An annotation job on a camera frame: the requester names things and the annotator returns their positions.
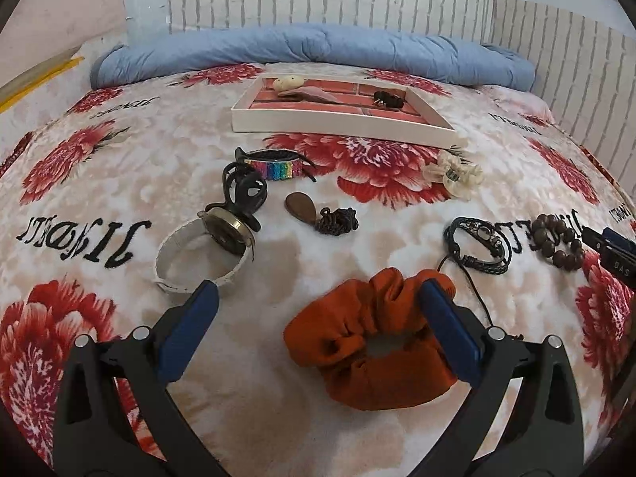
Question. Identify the pink leaf-shaped hair clip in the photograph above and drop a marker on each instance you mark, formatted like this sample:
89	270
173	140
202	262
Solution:
313	94

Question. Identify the translucent plastic bag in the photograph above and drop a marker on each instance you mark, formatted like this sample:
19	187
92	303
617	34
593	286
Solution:
146	0

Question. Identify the white tray with brick lining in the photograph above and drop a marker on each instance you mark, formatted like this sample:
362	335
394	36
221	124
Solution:
343	126

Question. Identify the red floral blanket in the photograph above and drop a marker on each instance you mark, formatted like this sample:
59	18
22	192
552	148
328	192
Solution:
149	159

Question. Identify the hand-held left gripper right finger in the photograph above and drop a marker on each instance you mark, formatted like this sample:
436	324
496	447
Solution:
449	328

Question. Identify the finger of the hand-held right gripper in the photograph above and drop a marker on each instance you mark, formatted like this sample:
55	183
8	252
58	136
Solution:
618	241

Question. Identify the yellow strip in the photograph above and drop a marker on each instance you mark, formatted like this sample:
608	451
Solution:
39	84

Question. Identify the orange fabric scrunchie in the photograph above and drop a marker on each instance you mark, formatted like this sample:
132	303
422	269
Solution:
357	318

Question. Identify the black hair claw clip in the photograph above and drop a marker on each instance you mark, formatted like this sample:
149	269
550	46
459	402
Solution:
246	191

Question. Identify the brown wooden teardrop pendant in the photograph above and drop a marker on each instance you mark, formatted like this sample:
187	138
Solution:
300	206

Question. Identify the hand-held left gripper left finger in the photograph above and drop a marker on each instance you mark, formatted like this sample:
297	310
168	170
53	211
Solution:
191	328

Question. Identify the cream round hair accessory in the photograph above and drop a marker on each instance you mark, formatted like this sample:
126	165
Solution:
288	83

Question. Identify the cream flower hair accessory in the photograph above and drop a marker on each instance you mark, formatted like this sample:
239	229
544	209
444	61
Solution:
462	179

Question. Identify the blue quilt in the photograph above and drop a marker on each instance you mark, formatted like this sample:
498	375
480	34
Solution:
298	49

